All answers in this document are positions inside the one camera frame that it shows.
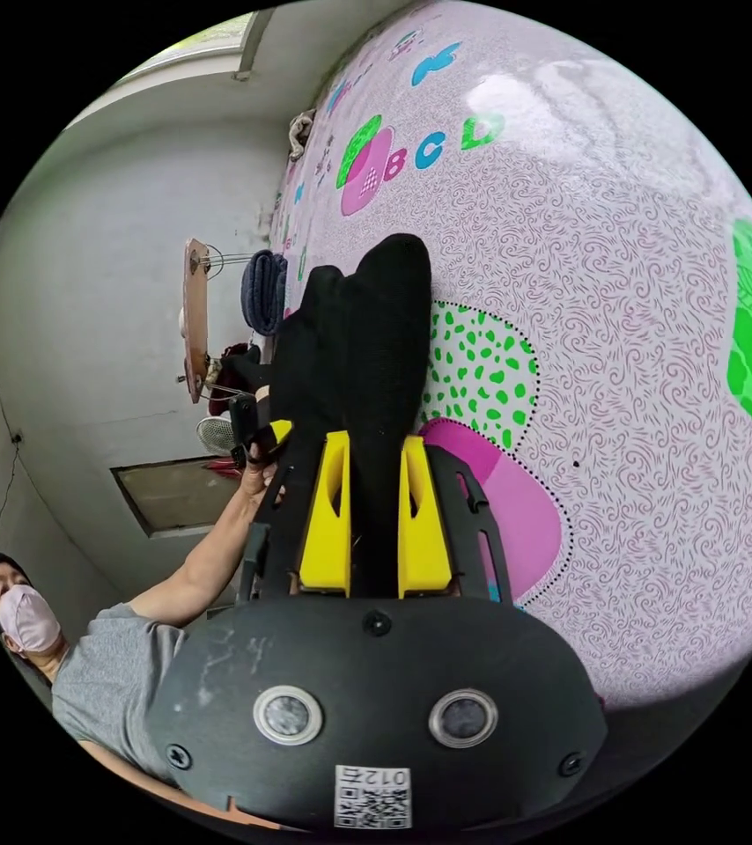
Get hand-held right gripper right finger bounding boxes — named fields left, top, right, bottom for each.
left=398, top=435, right=453, bottom=590

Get wooden wall shelf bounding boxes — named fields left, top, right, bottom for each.
left=177, top=237, right=265, bottom=407

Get person's body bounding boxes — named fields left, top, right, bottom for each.
left=0, top=551, right=194, bottom=790

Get window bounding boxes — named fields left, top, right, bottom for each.
left=126, top=10, right=265, bottom=84

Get black track pants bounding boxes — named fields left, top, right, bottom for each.
left=269, top=231, right=434, bottom=599

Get pile of clothes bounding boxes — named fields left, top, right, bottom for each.
left=214, top=249, right=290, bottom=418

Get bed with printed pink sheet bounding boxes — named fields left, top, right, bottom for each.
left=267, top=0, right=752, bottom=711

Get person's left hand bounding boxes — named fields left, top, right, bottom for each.
left=240, top=443, right=286, bottom=511

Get person's left forearm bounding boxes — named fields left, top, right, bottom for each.
left=129, top=491, right=266, bottom=629

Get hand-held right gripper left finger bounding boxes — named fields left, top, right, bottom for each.
left=298, top=430, right=352, bottom=590

